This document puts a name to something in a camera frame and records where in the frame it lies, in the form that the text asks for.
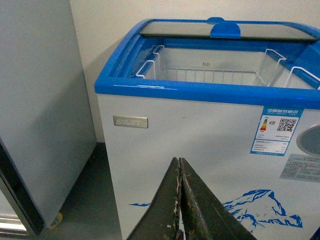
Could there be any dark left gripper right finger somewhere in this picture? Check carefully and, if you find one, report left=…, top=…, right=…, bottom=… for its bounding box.
left=179, top=158, right=255, bottom=240

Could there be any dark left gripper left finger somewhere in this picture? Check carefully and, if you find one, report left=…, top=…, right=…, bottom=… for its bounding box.
left=127, top=157, right=182, bottom=240

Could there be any blue-handled sliding freezer lid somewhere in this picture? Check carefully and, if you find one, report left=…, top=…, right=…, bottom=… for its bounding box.
left=140, top=17, right=320, bottom=42

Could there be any yellowish cabinet caster wheel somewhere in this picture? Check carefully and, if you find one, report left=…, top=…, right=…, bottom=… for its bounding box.
left=49, top=212, right=63, bottom=229

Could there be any silver brand badge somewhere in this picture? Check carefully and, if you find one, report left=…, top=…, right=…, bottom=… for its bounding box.
left=113, top=115, right=149, bottom=129

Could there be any white instruction sticker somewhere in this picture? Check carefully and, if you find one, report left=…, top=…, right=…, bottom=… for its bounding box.
left=280, top=154, right=320, bottom=183

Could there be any blue energy label sticker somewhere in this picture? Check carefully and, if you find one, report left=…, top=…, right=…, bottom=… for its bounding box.
left=250, top=106, right=304, bottom=157

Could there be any white blue chest freezer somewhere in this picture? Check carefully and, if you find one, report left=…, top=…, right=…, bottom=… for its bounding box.
left=94, top=17, right=320, bottom=240

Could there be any grey oval control panel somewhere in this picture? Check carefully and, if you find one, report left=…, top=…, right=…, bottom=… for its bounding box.
left=296, top=125, right=320, bottom=156

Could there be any grey neighbouring cabinet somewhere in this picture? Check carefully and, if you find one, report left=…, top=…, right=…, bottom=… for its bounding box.
left=0, top=0, right=97, bottom=238

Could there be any white wire freezer basket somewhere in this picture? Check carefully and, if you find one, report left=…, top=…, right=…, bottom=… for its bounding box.
left=135, top=45, right=320, bottom=90

